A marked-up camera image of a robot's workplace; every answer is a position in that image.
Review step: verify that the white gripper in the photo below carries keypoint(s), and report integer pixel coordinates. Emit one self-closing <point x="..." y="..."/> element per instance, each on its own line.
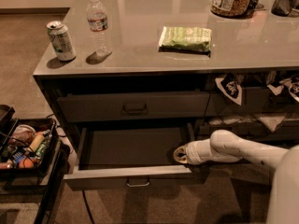
<point x="193" y="153"/>

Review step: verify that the grey drawer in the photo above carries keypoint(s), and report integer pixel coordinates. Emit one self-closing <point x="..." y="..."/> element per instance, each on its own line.
<point x="140" y="105"/>
<point x="255" y="128"/>
<point x="254" y="100"/>
<point x="133" y="158"/>

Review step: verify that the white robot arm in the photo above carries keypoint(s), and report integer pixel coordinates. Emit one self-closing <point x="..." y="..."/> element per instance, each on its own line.
<point x="225" y="146"/>

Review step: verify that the grey drawer cabinet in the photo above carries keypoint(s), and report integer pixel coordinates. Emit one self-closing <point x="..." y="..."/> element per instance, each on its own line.
<point x="248" y="48"/>

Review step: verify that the green snack bag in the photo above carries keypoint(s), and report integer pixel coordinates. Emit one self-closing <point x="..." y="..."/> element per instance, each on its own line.
<point x="196" y="39"/>

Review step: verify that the black white snack bag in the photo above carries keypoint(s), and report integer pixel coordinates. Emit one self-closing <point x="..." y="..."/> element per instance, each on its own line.
<point x="290" y="83"/>

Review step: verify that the yellow mustard bottle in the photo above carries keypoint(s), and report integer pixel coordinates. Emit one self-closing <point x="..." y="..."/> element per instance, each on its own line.
<point x="40" y="138"/>

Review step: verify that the black bin of items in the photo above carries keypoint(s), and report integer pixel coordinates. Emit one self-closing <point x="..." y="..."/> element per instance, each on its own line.
<point x="16" y="136"/>

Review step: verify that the orange fruit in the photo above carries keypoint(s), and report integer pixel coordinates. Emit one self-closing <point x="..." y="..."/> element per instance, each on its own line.
<point x="26" y="163"/>

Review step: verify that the clear plastic water bottle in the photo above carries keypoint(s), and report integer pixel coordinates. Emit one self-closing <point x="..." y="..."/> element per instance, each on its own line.
<point x="98" y="23"/>

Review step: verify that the silver green soda can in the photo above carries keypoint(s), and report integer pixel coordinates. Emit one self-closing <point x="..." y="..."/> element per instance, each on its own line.
<point x="61" y="41"/>

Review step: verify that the dark glass container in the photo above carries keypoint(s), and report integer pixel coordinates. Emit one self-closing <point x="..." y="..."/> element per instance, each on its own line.
<point x="284" y="7"/>

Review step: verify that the black cart frame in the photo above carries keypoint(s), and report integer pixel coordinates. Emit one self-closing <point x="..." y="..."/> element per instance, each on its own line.
<point x="31" y="199"/>

